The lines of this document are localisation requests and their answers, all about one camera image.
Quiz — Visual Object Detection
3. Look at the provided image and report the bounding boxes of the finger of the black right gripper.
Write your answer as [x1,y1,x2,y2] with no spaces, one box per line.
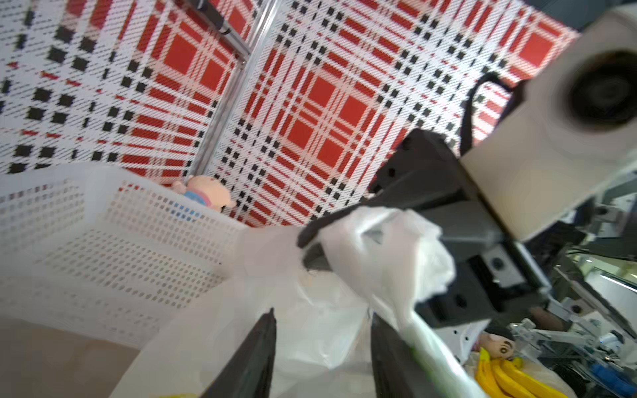
[415,245,547,328]
[297,129,505,264]

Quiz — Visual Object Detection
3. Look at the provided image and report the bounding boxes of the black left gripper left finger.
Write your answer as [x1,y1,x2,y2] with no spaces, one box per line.
[201,308,277,398]

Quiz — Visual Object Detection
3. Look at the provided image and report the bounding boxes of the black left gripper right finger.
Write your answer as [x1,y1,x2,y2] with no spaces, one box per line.
[371,314,438,398]

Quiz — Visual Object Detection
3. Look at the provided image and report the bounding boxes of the translucent white plastic bag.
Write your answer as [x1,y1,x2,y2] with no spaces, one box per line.
[114,207,484,397]

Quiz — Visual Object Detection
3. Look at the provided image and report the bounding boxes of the white perforated plastic basket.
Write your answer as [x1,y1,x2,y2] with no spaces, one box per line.
[1,164,242,348]

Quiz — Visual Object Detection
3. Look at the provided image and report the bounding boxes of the small doll figure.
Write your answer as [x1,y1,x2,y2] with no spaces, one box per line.
[472,326,516,359]

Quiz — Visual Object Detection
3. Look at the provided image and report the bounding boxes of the pink pig plush toy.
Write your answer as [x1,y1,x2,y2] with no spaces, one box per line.
[171,175,237,212]

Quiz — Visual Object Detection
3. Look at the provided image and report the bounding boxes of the black right camera cable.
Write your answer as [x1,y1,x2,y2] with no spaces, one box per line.
[459,71,514,156]

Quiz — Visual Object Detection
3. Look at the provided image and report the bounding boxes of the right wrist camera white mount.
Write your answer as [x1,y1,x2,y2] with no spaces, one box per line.
[461,4,636,241]

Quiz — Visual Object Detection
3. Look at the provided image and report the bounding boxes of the black wall hook rail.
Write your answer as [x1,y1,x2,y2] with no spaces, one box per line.
[187,0,232,36]

